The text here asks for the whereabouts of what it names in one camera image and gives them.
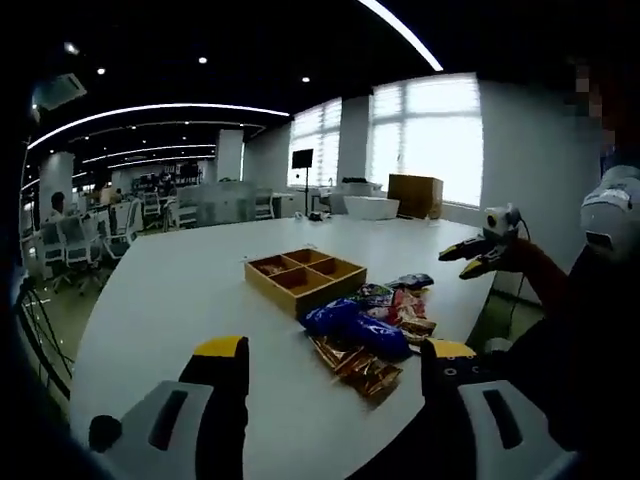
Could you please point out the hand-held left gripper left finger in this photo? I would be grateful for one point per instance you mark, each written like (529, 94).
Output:
(145, 450)

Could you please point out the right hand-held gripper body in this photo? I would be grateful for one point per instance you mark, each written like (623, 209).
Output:
(505, 222)

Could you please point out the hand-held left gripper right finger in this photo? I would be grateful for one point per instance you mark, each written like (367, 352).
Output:
(530, 450)

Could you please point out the blue white QQ candy packet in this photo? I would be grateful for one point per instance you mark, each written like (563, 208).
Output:
(414, 281)

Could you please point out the pink marshmallow packet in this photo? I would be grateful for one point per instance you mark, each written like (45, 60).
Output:
(407, 306)

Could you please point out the blue Oreo cookie packet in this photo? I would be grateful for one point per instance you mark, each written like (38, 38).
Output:
(332, 316)
(377, 336)

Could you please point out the wooden divided container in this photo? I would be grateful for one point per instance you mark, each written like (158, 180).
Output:
(270, 290)

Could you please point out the person's right hand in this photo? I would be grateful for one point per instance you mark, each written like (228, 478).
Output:
(520, 254)

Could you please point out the black computer mouse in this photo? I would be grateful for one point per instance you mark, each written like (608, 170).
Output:
(104, 432)

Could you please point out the cardboard box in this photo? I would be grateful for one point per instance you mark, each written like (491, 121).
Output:
(415, 196)

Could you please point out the person in black shirt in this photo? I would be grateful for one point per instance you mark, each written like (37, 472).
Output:
(575, 360)

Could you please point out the white plastic tub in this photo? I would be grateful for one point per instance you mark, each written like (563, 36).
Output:
(370, 207)

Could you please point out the white chest device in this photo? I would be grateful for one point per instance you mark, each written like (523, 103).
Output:
(607, 210)

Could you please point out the small black device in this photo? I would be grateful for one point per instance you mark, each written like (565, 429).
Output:
(317, 216)

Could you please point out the white table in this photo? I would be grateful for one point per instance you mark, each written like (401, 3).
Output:
(175, 300)

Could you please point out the black screen on floor stand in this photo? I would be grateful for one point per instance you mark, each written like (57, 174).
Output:
(302, 159)

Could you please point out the group of white office chairs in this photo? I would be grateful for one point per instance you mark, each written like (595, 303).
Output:
(70, 245)

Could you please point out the white low cabinets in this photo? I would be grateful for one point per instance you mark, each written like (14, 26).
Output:
(225, 202)

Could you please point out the ceiling air conditioner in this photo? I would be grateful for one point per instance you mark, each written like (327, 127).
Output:
(60, 90)

